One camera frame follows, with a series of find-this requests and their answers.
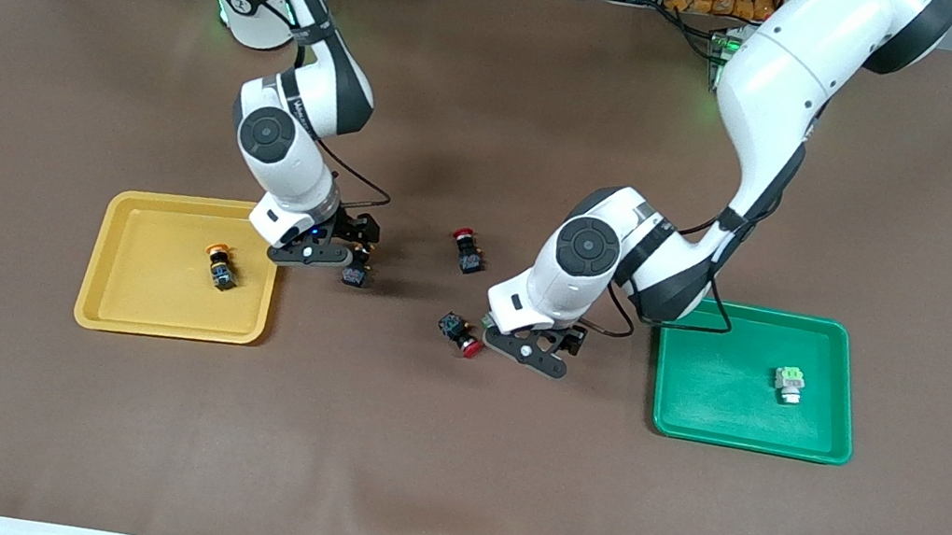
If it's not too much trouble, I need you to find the yellow plastic tray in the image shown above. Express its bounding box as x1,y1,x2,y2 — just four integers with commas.
71,177,291,358

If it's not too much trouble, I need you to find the red-cap push button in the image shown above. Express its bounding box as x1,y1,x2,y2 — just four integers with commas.
447,227,489,277
433,309,487,361

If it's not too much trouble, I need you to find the green plastic tray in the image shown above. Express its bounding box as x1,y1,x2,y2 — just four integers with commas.
641,292,873,469

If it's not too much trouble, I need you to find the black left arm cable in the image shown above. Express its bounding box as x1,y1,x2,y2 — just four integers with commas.
603,190,751,354

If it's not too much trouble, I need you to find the push button green block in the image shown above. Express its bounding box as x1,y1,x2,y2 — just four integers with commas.
771,364,809,408

